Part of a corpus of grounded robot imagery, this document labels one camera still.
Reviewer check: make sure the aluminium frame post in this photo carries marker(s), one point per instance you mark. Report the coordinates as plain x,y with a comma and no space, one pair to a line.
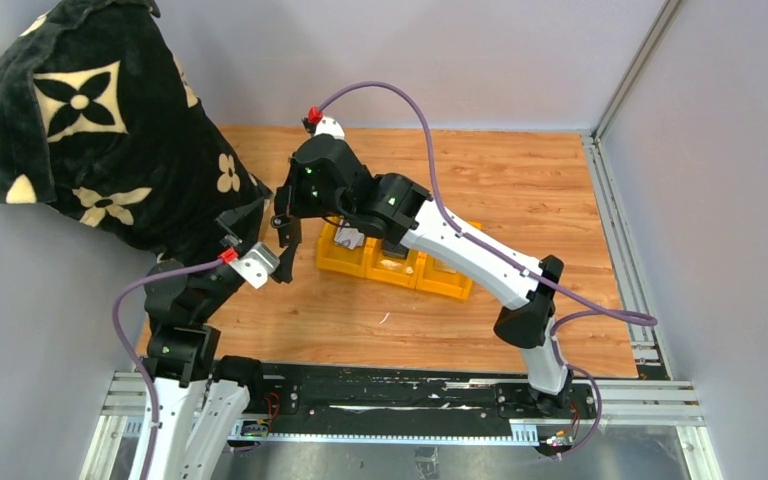
659,27

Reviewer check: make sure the black floral blanket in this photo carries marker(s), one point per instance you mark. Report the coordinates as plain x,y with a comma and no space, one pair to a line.
98,122

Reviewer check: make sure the yellow three-compartment bin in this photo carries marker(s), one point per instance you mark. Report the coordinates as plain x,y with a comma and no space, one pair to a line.
417,272

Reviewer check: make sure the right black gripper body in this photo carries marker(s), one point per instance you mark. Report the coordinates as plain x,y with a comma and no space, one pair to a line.
304,199

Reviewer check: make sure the black wallet in middle bin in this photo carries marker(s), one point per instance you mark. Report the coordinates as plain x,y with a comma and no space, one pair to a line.
394,250

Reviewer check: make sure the beige cards in right bin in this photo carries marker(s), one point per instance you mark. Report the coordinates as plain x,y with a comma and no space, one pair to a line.
443,267

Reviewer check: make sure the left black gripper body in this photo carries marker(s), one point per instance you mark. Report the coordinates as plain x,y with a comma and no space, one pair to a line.
221,285

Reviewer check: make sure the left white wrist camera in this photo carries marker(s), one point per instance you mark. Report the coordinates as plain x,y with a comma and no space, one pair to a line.
257,265

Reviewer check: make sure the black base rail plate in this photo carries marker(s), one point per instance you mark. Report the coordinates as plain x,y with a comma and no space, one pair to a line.
356,401

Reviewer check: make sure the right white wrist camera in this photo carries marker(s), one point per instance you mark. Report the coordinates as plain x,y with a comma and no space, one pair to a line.
317,123

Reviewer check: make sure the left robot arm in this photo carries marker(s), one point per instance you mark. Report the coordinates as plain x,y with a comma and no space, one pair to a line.
194,399

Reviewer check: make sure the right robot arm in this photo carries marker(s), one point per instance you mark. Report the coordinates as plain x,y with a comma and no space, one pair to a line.
400,210

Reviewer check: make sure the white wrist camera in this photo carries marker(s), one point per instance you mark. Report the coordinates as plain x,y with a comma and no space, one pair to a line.
257,265
317,123

